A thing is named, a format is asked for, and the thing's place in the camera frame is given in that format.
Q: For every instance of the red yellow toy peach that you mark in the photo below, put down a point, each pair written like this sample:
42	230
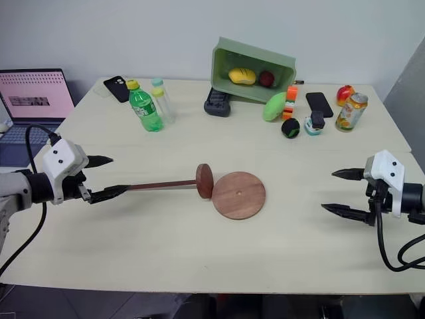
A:
344	94

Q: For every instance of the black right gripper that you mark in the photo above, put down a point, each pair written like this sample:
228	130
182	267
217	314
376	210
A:
376	199

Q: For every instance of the wooden rod with disc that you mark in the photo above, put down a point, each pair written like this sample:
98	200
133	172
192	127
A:
204	181

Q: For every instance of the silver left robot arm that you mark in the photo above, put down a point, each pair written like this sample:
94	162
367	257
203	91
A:
15	191

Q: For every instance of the small dark stick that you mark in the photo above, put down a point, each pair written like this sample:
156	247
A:
299	81

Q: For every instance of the green plush fruit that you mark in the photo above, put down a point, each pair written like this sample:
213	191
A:
274	107

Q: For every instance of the round wooden base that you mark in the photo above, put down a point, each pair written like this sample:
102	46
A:
240	196

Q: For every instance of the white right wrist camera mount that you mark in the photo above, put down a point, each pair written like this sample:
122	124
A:
386	166

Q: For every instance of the laptop with pink screen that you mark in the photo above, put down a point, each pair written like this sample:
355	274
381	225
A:
33	89

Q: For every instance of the tape roll with black object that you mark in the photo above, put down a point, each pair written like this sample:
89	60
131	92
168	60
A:
314	124

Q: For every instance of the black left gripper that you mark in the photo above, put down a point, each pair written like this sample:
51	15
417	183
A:
73	187

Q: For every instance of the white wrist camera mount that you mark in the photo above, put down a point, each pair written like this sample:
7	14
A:
386	166
61	156

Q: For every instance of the orange and green block toy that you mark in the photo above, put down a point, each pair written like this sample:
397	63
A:
289	103

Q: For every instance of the black smartphone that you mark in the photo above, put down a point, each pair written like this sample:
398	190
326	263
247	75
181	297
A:
319	104

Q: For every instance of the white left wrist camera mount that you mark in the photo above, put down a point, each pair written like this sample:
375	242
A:
61	156

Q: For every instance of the green plastic bin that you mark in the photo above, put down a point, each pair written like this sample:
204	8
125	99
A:
252	56

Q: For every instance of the green soda bottle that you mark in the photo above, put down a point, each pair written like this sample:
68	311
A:
146	109

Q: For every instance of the yellow toy mango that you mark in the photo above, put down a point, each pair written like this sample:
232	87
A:
242	76

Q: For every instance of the black phone case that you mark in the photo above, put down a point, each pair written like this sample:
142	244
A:
117	89

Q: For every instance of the orange juice can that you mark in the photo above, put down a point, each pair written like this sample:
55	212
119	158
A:
351	113

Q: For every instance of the black and green ball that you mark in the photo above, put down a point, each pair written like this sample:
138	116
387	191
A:
290	128

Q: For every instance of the clear bottle teal cap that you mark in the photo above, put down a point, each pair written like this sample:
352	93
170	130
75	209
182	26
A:
158	82

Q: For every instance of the red toy apple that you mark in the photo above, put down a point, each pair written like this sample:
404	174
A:
266	78

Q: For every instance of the white computer mouse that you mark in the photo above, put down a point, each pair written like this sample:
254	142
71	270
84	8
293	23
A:
3	128

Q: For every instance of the clear bottle yellow cap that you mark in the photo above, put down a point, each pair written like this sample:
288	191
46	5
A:
166	108

